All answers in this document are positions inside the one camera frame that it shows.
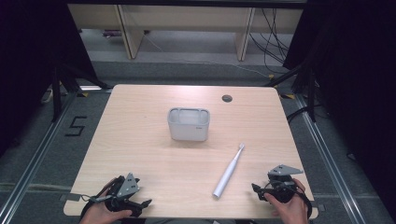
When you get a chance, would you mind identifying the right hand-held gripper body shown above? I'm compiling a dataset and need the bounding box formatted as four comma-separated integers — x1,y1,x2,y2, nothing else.
262,163,304,204

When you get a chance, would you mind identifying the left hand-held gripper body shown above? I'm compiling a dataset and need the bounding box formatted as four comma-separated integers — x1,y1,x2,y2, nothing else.
104,172,141,217

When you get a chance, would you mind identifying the person's right hand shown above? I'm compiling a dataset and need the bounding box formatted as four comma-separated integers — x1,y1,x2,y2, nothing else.
263,178,310,224

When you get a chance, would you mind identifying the person's left hand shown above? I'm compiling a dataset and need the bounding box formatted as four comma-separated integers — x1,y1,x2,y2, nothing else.
78,189,134,224

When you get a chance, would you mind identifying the white electric toothbrush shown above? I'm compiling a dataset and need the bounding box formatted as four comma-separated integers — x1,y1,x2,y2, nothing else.
212,142,247,200

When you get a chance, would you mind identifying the white toothbrush holder box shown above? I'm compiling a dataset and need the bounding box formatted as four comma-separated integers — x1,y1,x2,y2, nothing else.
166,106,211,143

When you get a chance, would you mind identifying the black metal stand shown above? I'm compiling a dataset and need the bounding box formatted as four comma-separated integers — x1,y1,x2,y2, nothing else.
49,61,110,123
264,61,319,123

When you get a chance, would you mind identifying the black curtain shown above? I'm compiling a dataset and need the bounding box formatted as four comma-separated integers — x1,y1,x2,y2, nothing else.
282,0,396,216
0,0,98,158

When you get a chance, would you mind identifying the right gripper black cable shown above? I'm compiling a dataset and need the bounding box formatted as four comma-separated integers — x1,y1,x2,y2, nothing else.
293,185,314,220

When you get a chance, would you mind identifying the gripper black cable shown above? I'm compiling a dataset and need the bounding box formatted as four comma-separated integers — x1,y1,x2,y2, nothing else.
78,193,109,220
293,185,314,220

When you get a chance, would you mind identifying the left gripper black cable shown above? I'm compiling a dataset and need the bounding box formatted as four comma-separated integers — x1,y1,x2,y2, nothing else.
78,193,109,220

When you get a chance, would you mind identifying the aluminium floor rail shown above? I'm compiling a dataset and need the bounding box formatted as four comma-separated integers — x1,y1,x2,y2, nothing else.
293,92,370,224
0,89,80,224

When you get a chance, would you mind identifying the bundle of black cables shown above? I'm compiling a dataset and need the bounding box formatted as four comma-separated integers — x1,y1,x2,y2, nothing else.
247,7,291,75

